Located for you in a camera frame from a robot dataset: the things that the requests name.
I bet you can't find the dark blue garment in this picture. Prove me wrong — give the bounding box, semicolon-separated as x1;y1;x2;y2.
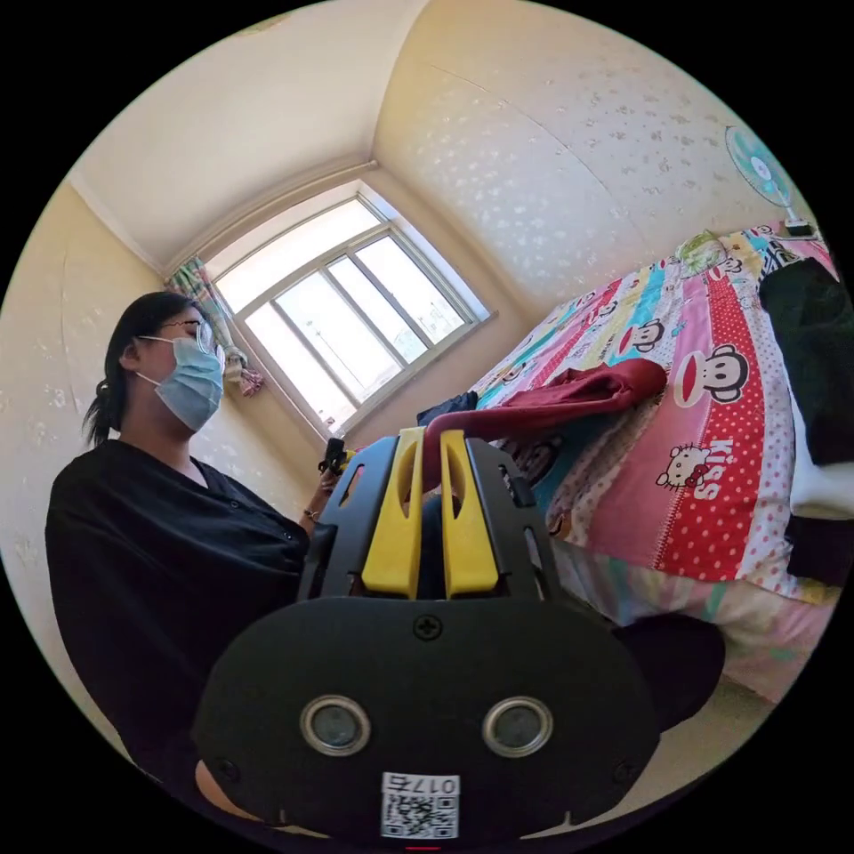
415;391;481;429

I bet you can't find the person's right hand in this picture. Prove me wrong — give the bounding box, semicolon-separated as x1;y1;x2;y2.
194;759;270;823

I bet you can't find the red long sleeve shirt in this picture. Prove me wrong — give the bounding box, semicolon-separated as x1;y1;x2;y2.
423;358;669;498

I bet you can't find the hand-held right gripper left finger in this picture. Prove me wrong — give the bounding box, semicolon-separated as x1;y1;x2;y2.
362;428;426;599

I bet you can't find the window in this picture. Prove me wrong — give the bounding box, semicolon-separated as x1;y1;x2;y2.
198;178;500;436

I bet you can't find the person's body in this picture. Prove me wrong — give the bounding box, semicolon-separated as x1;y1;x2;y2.
44;291;729;826

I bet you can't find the standing fan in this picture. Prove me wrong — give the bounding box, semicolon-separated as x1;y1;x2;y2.
723;125;819;238

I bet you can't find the green patterned pillow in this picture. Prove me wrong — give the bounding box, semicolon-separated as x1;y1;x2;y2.
674;229;727;276

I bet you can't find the bed with cartoon printed sheet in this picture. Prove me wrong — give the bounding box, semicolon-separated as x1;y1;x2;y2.
351;220;843;706

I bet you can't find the green plaid curtain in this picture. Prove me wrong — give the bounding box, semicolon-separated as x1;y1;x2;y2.
165;255;265;400

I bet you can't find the pile of clothes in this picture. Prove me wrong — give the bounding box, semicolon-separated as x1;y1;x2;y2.
757;255;854;590

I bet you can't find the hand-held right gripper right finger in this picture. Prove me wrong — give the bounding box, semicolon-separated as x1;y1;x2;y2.
439;429;500;600

